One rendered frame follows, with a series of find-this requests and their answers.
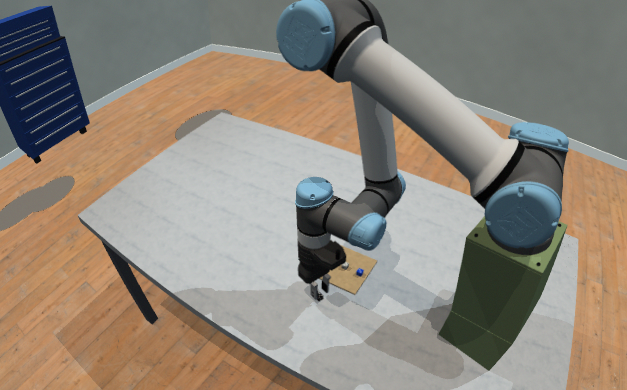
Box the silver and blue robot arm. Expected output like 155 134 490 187
276 0 569 255

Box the tan mat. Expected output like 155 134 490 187
328 245 377 294

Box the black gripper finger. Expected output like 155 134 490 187
322 273 331 293
310 281 318 300

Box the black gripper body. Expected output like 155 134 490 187
297 228 346 284

